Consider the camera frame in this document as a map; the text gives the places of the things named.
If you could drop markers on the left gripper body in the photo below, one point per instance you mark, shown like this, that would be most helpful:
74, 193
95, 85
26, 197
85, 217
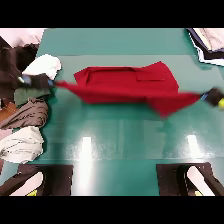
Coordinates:
40, 81

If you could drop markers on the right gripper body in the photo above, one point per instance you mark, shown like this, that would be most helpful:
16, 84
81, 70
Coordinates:
215, 96

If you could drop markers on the red shirt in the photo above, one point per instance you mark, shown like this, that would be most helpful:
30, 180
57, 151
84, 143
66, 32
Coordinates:
133, 86

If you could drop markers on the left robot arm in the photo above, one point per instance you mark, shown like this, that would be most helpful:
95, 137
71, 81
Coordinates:
56, 180

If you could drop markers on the green garment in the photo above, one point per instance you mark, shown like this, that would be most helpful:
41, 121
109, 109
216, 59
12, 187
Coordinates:
26, 96

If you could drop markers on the orange garment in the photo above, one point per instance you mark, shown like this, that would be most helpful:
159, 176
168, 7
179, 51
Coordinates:
6, 111

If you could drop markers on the white printed garment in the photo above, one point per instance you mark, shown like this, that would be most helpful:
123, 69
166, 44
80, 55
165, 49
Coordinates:
21, 145

